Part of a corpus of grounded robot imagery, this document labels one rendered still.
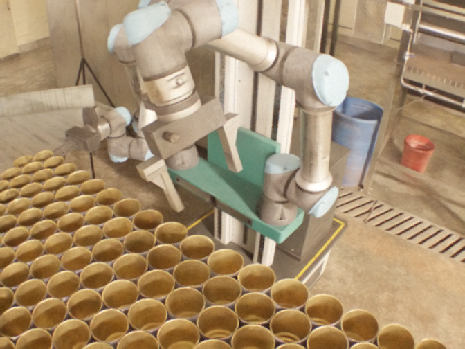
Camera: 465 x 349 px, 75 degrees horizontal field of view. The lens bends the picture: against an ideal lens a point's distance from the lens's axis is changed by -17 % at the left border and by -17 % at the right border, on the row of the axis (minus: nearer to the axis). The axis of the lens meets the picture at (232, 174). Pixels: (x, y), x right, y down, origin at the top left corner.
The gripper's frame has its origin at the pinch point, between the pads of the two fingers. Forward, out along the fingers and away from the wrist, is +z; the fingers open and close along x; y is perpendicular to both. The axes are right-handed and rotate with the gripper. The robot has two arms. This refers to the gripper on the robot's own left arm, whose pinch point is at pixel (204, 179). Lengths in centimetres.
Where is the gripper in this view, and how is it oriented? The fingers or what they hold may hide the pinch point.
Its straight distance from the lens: 64.6
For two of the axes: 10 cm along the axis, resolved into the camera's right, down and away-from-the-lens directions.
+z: 2.8, 8.3, 4.9
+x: 7.6, -5.0, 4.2
